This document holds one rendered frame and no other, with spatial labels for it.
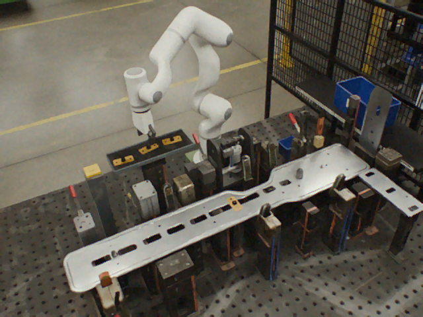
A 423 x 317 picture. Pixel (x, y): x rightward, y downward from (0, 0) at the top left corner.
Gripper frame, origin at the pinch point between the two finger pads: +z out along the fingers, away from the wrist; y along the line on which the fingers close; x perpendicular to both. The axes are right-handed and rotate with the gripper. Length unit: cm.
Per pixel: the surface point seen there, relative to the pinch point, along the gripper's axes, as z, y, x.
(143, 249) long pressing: 22.1, 33.9, -25.3
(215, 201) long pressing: 22.1, 31.8, 11.7
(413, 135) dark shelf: 19, 62, 111
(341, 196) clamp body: 18, 66, 51
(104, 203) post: 24.0, -0.7, -25.0
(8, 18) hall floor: 122, -560, 68
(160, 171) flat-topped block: 17.2, 4.7, 1.8
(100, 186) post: 13.6, 0.0, -24.8
